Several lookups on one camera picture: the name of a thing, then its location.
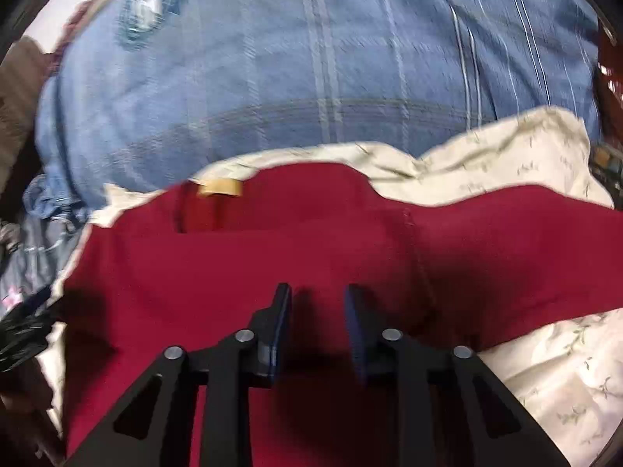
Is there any brown cloth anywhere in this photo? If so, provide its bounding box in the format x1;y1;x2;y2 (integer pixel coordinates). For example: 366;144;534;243
0;36;62;195

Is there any cream floral sheet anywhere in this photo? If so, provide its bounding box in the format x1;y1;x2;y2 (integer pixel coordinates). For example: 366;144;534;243
36;106;623;463

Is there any dark red wooden furniture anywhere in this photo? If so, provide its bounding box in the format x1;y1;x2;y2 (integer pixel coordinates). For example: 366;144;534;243
595;19;623;110

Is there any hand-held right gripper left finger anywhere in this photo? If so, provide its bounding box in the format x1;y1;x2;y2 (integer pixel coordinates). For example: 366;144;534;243
63;283;293;467

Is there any black plastic bag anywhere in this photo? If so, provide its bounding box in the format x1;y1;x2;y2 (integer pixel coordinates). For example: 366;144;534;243
0;286;62;373

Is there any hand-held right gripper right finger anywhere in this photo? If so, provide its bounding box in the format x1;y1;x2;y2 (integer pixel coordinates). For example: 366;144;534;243
343;284;571;467

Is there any red garment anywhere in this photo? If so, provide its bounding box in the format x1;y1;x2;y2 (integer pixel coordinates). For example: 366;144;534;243
62;163;623;467

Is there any grey floral cloth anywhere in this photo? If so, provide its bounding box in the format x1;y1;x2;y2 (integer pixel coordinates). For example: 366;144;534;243
0;175;93;312

